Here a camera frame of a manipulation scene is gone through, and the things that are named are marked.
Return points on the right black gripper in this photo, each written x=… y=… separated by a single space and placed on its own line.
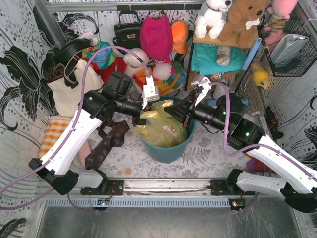
x=191 y=112

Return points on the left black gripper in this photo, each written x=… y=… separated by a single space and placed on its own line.
x=138 y=109

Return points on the yellow trash bag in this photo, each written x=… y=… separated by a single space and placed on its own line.
x=163 y=130

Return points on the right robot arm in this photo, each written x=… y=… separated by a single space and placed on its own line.
x=296 y=183

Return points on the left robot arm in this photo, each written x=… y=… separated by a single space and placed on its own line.
x=98 y=106

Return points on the rainbow striped bag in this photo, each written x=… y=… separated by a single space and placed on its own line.
x=176 y=80

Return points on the teal trash bin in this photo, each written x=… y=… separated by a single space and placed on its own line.
x=171 y=154

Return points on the cream canvas tote bag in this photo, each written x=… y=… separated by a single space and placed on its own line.
x=66 y=98

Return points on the pink white plush doll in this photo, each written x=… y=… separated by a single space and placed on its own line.
x=162 y=69

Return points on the white fluffy plush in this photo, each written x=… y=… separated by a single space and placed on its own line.
x=133 y=64

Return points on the red garment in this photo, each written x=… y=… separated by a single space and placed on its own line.
x=117 y=66

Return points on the brown floral necktie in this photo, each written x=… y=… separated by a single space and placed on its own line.
x=112 y=134

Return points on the pink soft pad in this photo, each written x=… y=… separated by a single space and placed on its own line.
x=83 y=152

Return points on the teal folded cloth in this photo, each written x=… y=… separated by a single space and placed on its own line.
x=205 y=55

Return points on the colourful scarf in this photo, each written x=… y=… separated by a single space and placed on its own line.
x=103 y=59

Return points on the grey patterned rolled cloth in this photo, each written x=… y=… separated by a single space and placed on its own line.
x=223 y=55

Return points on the orange checkered towel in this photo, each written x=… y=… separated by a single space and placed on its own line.
x=55 y=128

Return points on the orange plush toy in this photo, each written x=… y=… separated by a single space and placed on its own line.
x=180 y=33

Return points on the black leather handbag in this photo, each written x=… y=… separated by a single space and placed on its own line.
x=128 y=34

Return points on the yellow plush duck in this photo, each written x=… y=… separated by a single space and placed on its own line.
x=259 y=75

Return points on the magenta orange cloth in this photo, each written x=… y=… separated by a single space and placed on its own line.
x=254 y=165

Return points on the black metal shelf rack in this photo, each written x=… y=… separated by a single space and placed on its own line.
x=223 y=44

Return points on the white plush dog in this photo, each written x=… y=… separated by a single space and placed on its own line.
x=211 y=18

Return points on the brown plush dog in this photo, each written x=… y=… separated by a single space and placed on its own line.
x=243 y=18

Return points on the silver pouch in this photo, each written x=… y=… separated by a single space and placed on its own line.
x=288 y=47

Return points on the pink plush toy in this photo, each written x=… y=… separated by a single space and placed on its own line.
x=279 y=16

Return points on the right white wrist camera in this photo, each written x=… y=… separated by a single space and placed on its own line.
x=201 y=85

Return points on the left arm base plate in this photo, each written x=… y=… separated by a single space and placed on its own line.
x=113 y=187

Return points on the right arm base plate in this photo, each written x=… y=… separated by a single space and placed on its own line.
x=220 y=187

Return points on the black wire basket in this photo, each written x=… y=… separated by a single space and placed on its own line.
x=290 y=68

